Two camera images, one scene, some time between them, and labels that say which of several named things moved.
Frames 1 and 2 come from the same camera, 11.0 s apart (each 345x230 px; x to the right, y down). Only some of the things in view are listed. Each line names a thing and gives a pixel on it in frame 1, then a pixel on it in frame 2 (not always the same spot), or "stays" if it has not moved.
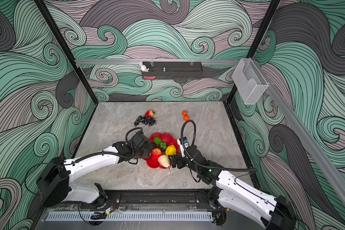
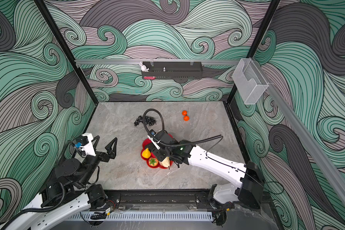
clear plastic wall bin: x=248 y=81 stays
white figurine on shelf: x=143 y=67 stays
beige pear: x=164 y=160 stays
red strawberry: x=150 y=113 -> x=153 y=161
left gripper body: x=145 y=154 -> x=90 y=163
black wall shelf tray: x=173 y=70 stays
